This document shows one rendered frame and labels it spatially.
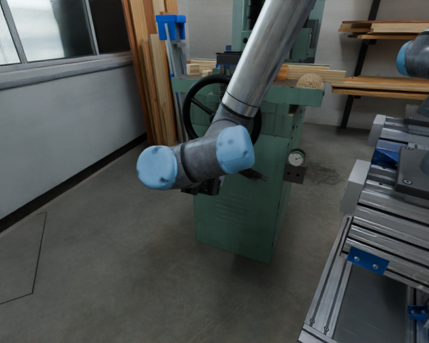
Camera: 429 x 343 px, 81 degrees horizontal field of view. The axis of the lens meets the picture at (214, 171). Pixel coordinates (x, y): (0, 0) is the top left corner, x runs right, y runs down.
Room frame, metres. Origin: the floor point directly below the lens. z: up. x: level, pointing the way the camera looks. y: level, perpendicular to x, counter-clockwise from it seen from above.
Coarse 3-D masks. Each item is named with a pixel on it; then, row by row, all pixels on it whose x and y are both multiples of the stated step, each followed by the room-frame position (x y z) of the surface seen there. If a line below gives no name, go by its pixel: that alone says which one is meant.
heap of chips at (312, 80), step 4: (304, 76) 0.94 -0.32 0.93; (308, 76) 0.93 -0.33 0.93; (312, 76) 0.93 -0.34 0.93; (316, 76) 0.93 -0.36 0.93; (320, 76) 0.97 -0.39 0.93; (300, 80) 0.92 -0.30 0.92; (304, 80) 0.91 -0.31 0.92; (308, 80) 0.91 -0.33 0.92; (312, 80) 0.91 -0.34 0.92; (316, 80) 0.90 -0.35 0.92; (320, 80) 0.91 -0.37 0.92; (296, 84) 0.94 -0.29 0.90; (300, 84) 0.91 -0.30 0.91; (304, 84) 0.91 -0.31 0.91; (308, 84) 0.90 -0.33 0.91; (312, 84) 0.90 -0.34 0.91; (316, 84) 0.89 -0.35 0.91; (320, 84) 0.90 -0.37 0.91
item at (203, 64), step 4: (192, 60) 1.28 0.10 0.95; (200, 64) 1.25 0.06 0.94; (204, 64) 1.24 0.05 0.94; (208, 64) 1.23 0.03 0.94; (200, 68) 1.25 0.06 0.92; (204, 68) 1.24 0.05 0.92; (208, 68) 1.23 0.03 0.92; (296, 68) 1.08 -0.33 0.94; (300, 68) 1.07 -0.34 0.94; (304, 68) 1.06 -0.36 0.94; (308, 68) 1.06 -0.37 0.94; (312, 68) 1.05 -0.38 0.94; (316, 68) 1.05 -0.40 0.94; (320, 68) 1.04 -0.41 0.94; (324, 68) 1.03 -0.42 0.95; (328, 68) 1.03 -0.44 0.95; (200, 72) 1.25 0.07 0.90
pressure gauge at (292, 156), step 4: (296, 148) 0.85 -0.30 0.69; (292, 152) 0.83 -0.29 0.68; (296, 152) 0.83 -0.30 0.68; (300, 152) 0.82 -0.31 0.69; (304, 152) 0.84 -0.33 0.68; (288, 156) 0.84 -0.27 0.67; (292, 156) 0.83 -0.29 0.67; (296, 156) 0.83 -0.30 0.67; (300, 156) 0.82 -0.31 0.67; (304, 156) 0.82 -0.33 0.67; (288, 160) 0.84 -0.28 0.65; (292, 160) 0.83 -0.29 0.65; (296, 160) 0.83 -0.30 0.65; (300, 160) 0.82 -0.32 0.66; (304, 160) 0.81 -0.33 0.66; (292, 164) 0.83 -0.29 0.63; (296, 164) 0.83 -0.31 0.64; (300, 164) 0.82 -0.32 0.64
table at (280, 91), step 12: (180, 84) 1.09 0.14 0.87; (192, 84) 1.07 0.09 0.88; (276, 84) 0.95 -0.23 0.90; (288, 84) 0.95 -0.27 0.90; (324, 84) 0.95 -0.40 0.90; (216, 96) 0.92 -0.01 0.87; (276, 96) 0.93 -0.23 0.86; (288, 96) 0.91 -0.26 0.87; (300, 96) 0.90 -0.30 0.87; (312, 96) 0.88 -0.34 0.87
